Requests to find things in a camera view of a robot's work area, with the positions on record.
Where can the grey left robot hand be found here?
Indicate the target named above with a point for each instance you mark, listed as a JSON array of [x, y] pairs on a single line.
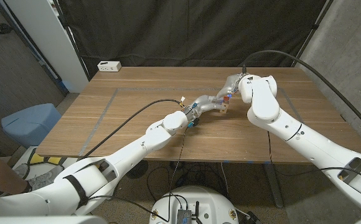
[[203, 102]]

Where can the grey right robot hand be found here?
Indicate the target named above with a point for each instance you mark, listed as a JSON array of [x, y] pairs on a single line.
[[231, 84]]

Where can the wooden block with holes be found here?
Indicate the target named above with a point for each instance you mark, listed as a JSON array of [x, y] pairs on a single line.
[[224, 108]]

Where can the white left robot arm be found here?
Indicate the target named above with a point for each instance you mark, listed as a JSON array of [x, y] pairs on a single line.
[[137, 149]]

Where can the grey tape outline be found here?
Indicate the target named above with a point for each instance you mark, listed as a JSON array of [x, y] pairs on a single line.
[[152, 89]]

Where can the black backdrop curtain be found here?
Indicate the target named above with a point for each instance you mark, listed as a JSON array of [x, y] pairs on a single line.
[[183, 31]]

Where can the round black floor fan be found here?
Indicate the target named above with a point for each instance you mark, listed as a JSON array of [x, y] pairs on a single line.
[[138, 169]]

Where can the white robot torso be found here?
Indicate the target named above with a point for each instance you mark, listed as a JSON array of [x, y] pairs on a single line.
[[196, 196]]

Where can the black backdrop stand pole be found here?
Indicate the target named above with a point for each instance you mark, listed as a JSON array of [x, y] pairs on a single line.
[[315, 26], [75, 46]]

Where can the white power strip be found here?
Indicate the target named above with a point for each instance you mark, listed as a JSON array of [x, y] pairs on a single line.
[[109, 66]]

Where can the black antenna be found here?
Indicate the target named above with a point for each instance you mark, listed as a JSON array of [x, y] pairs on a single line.
[[197, 211]]

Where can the grey table leg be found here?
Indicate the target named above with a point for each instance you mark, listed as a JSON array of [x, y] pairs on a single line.
[[274, 186]]

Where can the grey electronics box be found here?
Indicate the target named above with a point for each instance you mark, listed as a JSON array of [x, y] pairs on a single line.
[[184, 216]]

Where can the white cabinet panel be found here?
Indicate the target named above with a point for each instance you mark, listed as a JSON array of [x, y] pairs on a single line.
[[49, 40]]

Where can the blue-grey plastic bin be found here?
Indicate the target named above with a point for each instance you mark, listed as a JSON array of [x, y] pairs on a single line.
[[28, 124]]

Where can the grey sneaker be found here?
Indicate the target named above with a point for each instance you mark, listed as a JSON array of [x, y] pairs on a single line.
[[42, 179]]

